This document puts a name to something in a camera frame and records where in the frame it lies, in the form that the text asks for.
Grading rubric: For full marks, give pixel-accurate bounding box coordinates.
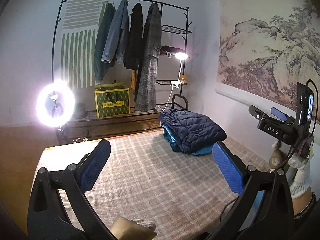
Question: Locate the dark green hanging jacket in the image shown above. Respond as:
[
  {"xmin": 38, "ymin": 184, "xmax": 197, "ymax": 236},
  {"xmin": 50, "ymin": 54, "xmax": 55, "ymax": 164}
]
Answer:
[{"xmin": 93, "ymin": 3, "xmax": 116, "ymax": 85}]

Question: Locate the black metal clothes rack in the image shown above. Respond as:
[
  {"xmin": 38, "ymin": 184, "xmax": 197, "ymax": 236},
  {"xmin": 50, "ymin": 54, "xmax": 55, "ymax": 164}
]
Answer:
[{"xmin": 53, "ymin": 0, "xmax": 188, "ymax": 145}]

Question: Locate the landscape painting wall scroll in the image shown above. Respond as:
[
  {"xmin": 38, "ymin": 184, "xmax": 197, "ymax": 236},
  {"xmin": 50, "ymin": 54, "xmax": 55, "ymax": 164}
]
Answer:
[{"xmin": 217, "ymin": 0, "xmax": 319, "ymax": 111}]

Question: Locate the navy blue quilted jacket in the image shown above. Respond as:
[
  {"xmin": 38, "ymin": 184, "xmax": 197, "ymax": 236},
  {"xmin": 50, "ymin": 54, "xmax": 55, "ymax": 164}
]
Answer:
[{"xmin": 158, "ymin": 109, "xmax": 227, "ymax": 153}]

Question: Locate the white clip-on lamp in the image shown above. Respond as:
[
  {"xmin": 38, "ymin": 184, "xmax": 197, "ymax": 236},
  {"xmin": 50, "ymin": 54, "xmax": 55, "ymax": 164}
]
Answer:
[{"xmin": 153, "ymin": 51, "xmax": 189, "ymax": 113}]

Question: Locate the grey plaid long coat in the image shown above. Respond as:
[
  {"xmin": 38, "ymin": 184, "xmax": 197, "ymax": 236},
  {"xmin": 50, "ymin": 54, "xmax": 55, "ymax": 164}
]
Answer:
[{"xmin": 135, "ymin": 3, "xmax": 162, "ymax": 112}]

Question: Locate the light blue garment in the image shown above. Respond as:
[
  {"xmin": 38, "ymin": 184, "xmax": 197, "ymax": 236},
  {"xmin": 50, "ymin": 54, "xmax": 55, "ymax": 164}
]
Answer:
[{"xmin": 162, "ymin": 125, "xmax": 212, "ymax": 156}]

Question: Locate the white-gloved right hand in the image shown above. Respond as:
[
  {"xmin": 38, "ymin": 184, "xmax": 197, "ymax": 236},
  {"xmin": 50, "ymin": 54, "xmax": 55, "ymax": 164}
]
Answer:
[{"xmin": 269, "ymin": 140, "xmax": 312, "ymax": 199}]

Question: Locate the blue denim jacket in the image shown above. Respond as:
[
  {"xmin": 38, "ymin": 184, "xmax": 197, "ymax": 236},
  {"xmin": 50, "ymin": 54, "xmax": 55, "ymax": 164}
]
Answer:
[{"xmin": 101, "ymin": 0, "xmax": 129, "ymax": 64}]

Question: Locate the black hanging coat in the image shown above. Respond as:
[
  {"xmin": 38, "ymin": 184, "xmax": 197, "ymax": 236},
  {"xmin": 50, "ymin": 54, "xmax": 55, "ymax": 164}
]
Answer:
[{"xmin": 124, "ymin": 3, "xmax": 143, "ymax": 70}]

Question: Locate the dark grey bucket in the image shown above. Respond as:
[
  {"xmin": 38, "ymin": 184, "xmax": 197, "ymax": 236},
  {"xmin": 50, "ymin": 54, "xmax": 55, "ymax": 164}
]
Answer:
[{"xmin": 73, "ymin": 102, "xmax": 87, "ymax": 119}]

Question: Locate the yellow green patterned box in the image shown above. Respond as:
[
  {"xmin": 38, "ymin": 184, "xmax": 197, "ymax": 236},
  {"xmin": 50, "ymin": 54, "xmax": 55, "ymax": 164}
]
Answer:
[{"xmin": 94, "ymin": 82, "xmax": 131, "ymax": 118}]

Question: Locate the white ring light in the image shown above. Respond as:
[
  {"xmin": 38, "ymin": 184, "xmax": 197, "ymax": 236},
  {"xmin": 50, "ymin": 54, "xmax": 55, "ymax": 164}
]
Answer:
[{"xmin": 36, "ymin": 80, "xmax": 75, "ymax": 127}]

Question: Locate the right forearm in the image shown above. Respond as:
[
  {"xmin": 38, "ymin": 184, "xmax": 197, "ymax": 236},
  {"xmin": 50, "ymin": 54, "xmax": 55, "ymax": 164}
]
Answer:
[{"xmin": 290, "ymin": 185, "xmax": 317, "ymax": 221}]

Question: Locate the small teddy bear figure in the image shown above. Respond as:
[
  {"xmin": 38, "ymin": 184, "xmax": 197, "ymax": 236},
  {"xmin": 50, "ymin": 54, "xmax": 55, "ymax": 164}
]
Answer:
[{"xmin": 180, "ymin": 75, "xmax": 187, "ymax": 84}]

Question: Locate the green striped wall art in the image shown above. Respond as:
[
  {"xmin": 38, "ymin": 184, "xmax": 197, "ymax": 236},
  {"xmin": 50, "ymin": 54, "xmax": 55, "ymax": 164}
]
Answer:
[{"xmin": 60, "ymin": 0, "xmax": 108, "ymax": 89}]

